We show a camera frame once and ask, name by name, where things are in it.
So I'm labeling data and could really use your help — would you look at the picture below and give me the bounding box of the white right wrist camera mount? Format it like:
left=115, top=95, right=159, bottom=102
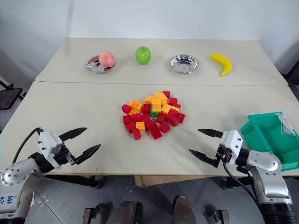
left=218, top=130, right=244, bottom=162

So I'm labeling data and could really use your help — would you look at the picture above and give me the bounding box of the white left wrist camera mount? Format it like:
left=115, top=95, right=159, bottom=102
left=37, top=131, right=64, bottom=162

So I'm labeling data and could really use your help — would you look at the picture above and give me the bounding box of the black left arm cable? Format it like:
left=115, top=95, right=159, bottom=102
left=11, top=127, right=44, bottom=164

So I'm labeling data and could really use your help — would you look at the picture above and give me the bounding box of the silver metal bowl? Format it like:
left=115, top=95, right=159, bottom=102
left=170, top=54, right=199, bottom=75

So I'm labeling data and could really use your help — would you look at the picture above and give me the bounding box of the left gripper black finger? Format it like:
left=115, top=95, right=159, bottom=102
left=58, top=127, right=88, bottom=142
left=71, top=143, right=102, bottom=167

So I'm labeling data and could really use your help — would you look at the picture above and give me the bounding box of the clear label card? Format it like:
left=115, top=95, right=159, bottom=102
left=279, top=114, right=296, bottom=136

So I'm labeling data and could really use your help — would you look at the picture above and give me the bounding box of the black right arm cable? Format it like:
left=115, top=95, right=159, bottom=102
left=222, top=161, right=267, bottom=221

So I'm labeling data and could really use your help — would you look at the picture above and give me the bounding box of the dark rounded shape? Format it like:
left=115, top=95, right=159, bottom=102
left=112, top=200, right=143, bottom=224
left=172, top=196, right=197, bottom=224

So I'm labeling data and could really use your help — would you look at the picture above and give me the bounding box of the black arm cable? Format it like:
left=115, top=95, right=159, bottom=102
left=11, top=127, right=44, bottom=164
left=222, top=161, right=267, bottom=221

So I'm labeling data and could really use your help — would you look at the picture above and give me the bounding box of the pink toy peach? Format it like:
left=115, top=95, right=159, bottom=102
left=98, top=51, right=115, bottom=68

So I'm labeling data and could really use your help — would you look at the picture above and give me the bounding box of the black stand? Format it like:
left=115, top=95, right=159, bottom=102
left=0, top=76, right=27, bottom=111

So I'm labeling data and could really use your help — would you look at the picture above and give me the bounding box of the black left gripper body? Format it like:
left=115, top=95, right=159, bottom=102
left=51, top=143, right=78, bottom=168

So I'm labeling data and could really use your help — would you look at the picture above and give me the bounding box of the dark background furniture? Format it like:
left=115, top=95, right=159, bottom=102
left=275, top=55, right=299, bottom=90

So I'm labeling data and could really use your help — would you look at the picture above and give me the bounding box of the green plastic bin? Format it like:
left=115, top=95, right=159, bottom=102
left=240, top=111, right=299, bottom=172

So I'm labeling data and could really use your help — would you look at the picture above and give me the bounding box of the yellow toy banana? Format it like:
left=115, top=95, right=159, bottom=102
left=209, top=53, right=233, bottom=77

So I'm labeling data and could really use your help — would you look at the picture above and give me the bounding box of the green toy apple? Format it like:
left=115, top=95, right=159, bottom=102
left=135, top=46, right=152, bottom=65

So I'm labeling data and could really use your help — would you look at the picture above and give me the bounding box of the brown cardboard box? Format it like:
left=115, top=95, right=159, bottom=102
left=135, top=175, right=212, bottom=187

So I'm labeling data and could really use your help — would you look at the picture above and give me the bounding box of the metal floor bracket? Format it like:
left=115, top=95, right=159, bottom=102
left=83, top=203, right=106, bottom=224
left=208, top=209, right=229, bottom=224

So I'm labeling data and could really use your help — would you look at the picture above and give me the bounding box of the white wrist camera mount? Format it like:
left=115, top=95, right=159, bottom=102
left=218, top=130, right=244, bottom=162
left=37, top=131, right=64, bottom=162

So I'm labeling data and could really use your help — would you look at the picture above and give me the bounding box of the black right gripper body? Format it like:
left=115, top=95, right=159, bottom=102
left=214, top=145, right=232, bottom=168

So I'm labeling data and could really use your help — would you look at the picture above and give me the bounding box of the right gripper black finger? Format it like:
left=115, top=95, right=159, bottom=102
left=198, top=128, right=225, bottom=139
left=189, top=149, right=217, bottom=167

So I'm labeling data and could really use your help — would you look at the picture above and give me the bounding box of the red plastic toy brick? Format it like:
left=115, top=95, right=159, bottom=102
left=146, top=120, right=163, bottom=140

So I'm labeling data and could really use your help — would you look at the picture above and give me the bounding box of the silver metal plate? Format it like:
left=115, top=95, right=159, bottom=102
left=85, top=55, right=117, bottom=75

